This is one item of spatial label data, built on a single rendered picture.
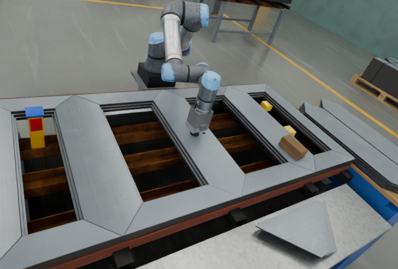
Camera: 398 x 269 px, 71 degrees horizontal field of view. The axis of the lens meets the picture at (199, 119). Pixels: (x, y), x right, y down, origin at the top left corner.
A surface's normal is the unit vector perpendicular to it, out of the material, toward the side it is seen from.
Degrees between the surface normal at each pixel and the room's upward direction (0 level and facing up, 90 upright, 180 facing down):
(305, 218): 0
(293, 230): 0
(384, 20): 90
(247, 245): 0
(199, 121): 90
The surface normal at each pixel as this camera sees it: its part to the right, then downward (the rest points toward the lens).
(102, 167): 0.25, -0.79
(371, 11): -0.85, 0.11
